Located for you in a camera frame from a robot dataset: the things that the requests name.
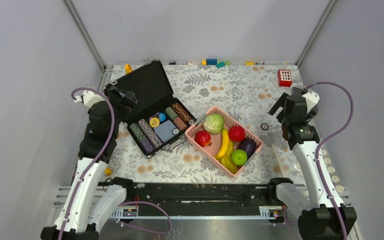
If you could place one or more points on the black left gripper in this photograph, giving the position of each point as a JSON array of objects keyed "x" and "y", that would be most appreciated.
[{"x": 127, "y": 102}]

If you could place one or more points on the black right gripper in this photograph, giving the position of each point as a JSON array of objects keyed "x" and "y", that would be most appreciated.
[{"x": 281, "y": 102}]

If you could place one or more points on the purple toy eggplant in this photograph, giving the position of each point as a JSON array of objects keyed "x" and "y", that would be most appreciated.
[{"x": 247, "y": 145}]

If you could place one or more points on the red toy tomato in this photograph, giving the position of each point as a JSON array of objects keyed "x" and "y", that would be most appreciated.
[{"x": 236, "y": 133}]

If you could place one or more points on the yellow toy banana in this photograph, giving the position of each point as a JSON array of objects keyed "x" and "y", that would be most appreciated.
[{"x": 225, "y": 144}]

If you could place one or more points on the green toy apple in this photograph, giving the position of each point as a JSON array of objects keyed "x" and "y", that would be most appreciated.
[{"x": 239, "y": 157}]

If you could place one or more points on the yellow toy star fruit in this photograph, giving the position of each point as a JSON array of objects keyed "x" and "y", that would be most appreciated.
[{"x": 229, "y": 164}]

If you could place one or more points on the red toy pomegranate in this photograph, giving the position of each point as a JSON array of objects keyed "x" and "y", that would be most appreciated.
[{"x": 203, "y": 138}]

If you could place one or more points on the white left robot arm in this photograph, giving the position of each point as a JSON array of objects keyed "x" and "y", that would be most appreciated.
[{"x": 79, "y": 219}]

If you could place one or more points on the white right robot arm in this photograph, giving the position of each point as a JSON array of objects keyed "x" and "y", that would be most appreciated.
[{"x": 322, "y": 215}]

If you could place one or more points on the red block with holes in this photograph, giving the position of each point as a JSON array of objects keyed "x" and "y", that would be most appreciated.
[{"x": 284, "y": 77}]

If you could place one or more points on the loose poker chip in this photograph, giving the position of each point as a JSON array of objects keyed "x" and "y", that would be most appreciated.
[{"x": 264, "y": 126}]

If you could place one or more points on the orange toy piece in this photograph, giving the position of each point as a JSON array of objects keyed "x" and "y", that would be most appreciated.
[{"x": 128, "y": 69}]

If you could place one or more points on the yellow dealer chip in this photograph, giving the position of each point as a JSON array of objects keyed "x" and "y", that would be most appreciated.
[{"x": 154, "y": 122}]

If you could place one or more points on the black poker chip case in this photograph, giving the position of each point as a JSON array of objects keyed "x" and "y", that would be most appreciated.
[{"x": 154, "y": 94}]

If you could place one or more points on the green chip row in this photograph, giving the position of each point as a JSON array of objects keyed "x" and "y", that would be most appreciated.
[{"x": 171, "y": 113}]

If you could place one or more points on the blue playing card deck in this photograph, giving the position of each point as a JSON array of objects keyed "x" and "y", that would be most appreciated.
[{"x": 166, "y": 131}]

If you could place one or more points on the orange black chip row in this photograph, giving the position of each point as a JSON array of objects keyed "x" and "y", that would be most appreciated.
[{"x": 181, "y": 112}]

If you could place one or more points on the pink chip row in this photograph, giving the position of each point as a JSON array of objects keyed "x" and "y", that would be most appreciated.
[{"x": 180, "y": 124}]

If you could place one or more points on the pink perforated plastic basket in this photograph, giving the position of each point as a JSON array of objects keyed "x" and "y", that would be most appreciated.
[{"x": 210, "y": 151}]

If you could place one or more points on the green toy cabbage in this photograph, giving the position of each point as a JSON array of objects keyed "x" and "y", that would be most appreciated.
[{"x": 214, "y": 123}]

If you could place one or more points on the teal toy brick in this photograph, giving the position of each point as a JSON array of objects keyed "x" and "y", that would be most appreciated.
[{"x": 220, "y": 64}]

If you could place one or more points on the small yellow toy piece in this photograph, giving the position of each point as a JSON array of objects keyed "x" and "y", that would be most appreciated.
[{"x": 108, "y": 171}]

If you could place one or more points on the blue toy brick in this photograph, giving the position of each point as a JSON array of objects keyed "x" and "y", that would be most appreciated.
[{"x": 211, "y": 61}]

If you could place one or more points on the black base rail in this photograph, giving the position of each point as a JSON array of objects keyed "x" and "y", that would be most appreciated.
[{"x": 181, "y": 201}]

